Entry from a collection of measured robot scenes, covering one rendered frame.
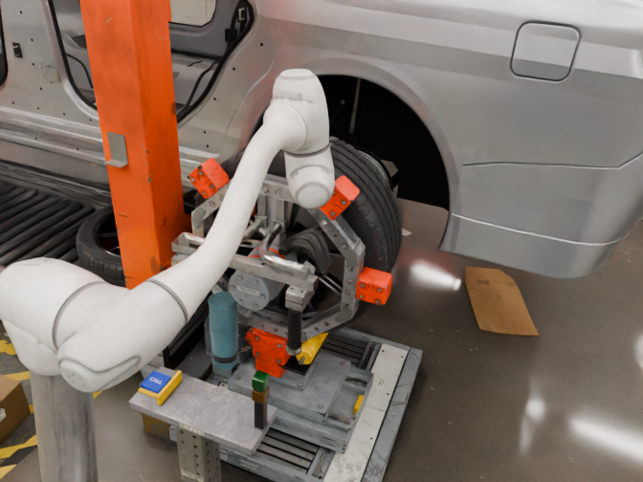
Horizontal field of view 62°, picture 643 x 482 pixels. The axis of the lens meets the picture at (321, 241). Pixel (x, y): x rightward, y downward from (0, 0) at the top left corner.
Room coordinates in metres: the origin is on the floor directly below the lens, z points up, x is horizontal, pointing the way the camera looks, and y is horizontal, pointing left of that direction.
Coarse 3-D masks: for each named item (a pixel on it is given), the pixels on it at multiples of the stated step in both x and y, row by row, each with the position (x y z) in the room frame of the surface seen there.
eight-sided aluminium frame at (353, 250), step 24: (216, 192) 1.40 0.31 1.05; (264, 192) 1.35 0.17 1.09; (288, 192) 1.32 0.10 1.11; (192, 216) 1.42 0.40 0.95; (336, 240) 1.27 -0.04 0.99; (360, 240) 1.31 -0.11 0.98; (360, 264) 1.29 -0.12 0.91; (216, 288) 1.40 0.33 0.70; (240, 312) 1.37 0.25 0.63; (264, 312) 1.40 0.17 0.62; (336, 312) 1.27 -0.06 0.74; (312, 336) 1.29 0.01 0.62
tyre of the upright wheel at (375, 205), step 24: (336, 144) 1.56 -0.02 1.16; (336, 168) 1.42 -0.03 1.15; (360, 168) 1.49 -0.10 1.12; (360, 192) 1.39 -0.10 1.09; (384, 192) 1.48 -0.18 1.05; (360, 216) 1.34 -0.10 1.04; (384, 216) 1.40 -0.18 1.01; (384, 240) 1.34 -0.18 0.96; (384, 264) 1.33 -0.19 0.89; (360, 312) 1.33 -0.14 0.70
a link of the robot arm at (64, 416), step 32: (0, 288) 0.69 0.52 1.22; (32, 288) 0.67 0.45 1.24; (64, 288) 0.66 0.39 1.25; (32, 320) 0.63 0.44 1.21; (32, 352) 0.63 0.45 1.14; (32, 384) 0.65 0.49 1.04; (64, 384) 0.64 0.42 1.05; (64, 416) 0.63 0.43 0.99; (64, 448) 0.62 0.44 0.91; (64, 480) 0.61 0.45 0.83; (96, 480) 0.65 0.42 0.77
